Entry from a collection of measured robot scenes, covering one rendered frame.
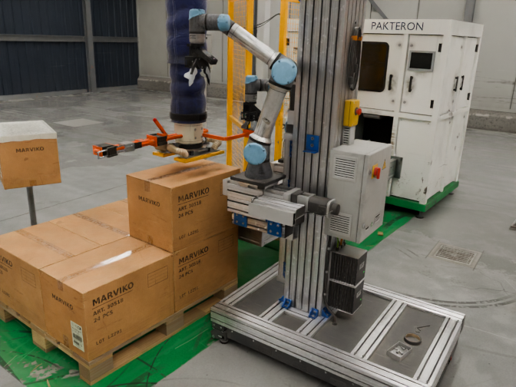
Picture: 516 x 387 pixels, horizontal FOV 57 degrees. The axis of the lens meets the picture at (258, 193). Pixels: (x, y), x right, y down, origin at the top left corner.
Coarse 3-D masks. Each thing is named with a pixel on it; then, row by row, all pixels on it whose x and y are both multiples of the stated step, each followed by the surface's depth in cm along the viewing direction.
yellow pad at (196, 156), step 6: (192, 150) 284; (210, 150) 296; (216, 150) 296; (222, 150) 299; (180, 156) 281; (192, 156) 282; (198, 156) 284; (204, 156) 287; (210, 156) 291; (186, 162) 275
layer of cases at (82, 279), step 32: (64, 224) 314; (96, 224) 315; (128, 224) 317; (0, 256) 281; (32, 256) 268; (64, 256) 269; (96, 256) 270; (128, 256) 271; (160, 256) 273; (192, 256) 292; (224, 256) 318; (0, 288) 292; (32, 288) 264; (64, 288) 241; (96, 288) 238; (128, 288) 255; (160, 288) 275; (192, 288) 298; (32, 320) 274; (64, 320) 250; (96, 320) 242; (128, 320) 260; (160, 320) 281; (96, 352) 247
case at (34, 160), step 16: (0, 128) 369; (16, 128) 371; (32, 128) 373; (48, 128) 375; (0, 144) 344; (16, 144) 350; (32, 144) 356; (48, 144) 362; (0, 160) 347; (16, 160) 353; (32, 160) 359; (48, 160) 365; (0, 176) 373; (16, 176) 356; (32, 176) 362; (48, 176) 368
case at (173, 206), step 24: (168, 168) 303; (192, 168) 305; (216, 168) 307; (144, 192) 280; (168, 192) 267; (192, 192) 279; (216, 192) 296; (144, 216) 286; (168, 216) 272; (192, 216) 284; (216, 216) 301; (144, 240) 291; (168, 240) 277; (192, 240) 288
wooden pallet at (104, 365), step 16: (224, 288) 325; (0, 304) 298; (192, 304) 301; (208, 304) 323; (176, 320) 292; (192, 320) 305; (32, 336) 279; (48, 336) 266; (144, 336) 287; (160, 336) 287; (112, 352) 256; (128, 352) 272; (80, 368) 251; (96, 368) 249; (112, 368) 258
